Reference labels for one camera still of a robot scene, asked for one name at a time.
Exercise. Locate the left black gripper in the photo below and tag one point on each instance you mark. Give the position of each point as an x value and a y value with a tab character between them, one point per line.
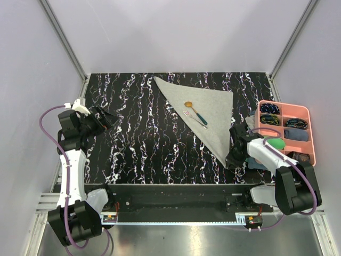
106	121

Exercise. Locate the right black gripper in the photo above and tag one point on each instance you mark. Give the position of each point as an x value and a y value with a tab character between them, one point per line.
230	162

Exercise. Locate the grey cloth napkin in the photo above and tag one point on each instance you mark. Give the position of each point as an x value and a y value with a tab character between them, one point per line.
214	106

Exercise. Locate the silver fork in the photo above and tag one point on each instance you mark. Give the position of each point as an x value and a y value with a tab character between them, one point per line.
187	114

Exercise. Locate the gold spoon green handle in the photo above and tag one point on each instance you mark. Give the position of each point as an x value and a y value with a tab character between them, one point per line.
189	104

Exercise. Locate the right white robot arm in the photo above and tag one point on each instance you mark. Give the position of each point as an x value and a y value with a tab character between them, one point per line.
296	188

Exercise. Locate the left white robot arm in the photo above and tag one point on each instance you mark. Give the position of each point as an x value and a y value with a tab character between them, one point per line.
77	214

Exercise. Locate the yellow patterned napkin roll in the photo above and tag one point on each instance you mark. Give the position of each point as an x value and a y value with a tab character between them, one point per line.
270	119

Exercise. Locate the green napkin roll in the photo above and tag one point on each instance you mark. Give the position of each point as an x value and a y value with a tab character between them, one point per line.
277	143

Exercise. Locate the blue patterned napkin roll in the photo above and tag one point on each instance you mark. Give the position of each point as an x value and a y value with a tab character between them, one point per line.
269	108

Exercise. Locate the grey-blue folded napkin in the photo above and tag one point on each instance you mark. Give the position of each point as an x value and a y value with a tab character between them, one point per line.
296	134

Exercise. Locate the blue-orange patterned napkin roll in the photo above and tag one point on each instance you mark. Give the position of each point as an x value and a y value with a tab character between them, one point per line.
296	123

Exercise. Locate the dark brown napkin roll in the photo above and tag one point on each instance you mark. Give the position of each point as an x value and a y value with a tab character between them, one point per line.
301	157

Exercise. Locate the stack of coloured cloths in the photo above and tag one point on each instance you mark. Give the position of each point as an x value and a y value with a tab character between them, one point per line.
253	163

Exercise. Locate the pink divided tray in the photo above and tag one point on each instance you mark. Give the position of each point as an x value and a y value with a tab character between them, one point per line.
287	111

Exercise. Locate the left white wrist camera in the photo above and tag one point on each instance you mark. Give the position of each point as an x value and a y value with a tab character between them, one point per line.
79	106

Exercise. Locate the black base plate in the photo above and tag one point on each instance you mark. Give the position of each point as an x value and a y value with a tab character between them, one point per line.
180	204

